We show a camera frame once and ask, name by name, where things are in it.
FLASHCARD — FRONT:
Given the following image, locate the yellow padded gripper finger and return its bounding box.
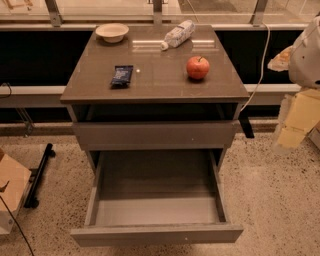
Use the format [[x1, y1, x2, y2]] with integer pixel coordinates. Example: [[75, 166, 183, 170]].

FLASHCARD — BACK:
[[271, 125, 305, 155], [267, 46, 292, 72]]

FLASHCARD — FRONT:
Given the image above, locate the grey drawer cabinet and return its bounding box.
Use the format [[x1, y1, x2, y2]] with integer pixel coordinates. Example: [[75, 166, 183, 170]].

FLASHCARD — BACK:
[[59, 23, 251, 248]]

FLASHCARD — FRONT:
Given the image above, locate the white cable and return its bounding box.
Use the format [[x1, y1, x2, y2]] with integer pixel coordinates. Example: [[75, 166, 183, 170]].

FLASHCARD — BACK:
[[240, 22, 272, 112]]

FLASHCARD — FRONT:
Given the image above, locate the open grey middle drawer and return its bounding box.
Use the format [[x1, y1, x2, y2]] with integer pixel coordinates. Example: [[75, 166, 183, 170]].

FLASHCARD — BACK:
[[71, 150, 243, 247]]

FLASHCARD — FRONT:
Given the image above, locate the clear plastic water bottle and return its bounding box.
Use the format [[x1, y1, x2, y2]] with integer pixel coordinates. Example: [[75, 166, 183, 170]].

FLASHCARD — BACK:
[[160, 20, 195, 51]]

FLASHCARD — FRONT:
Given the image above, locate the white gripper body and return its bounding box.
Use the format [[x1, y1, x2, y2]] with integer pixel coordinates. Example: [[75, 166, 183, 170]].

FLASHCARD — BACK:
[[284, 89, 320, 134]]

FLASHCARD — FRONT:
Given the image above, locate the metal window railing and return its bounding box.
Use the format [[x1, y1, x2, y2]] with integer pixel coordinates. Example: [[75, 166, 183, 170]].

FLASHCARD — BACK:
[[0, 0, 320, 30]]

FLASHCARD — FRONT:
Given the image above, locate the thin black cable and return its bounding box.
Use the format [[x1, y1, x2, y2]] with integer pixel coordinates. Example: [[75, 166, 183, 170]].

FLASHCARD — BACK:
[[0, 194, 35, 256]]

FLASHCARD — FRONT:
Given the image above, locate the black metal stand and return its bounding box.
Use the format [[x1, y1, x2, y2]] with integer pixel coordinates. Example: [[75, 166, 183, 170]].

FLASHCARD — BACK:
[[24, 143, 55, 208]]

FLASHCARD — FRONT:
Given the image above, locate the closed grey top drawer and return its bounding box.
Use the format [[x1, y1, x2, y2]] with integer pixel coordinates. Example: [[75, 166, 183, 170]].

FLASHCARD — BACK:
[[73, 122, 235, 151]]

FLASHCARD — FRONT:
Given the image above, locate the dark blue snack bar wrapper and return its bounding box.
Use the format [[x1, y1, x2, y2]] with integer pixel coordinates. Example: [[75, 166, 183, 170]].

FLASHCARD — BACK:
[[111, 65, 133, 89]]

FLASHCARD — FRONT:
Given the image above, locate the red apple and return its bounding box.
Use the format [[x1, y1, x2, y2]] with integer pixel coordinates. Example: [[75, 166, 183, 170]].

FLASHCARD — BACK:
[[186, 56, 210, 80]]

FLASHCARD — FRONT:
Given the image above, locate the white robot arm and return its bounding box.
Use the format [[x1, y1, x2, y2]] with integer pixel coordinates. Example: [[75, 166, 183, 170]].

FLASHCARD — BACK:
[[267, 16, 320, 154]]

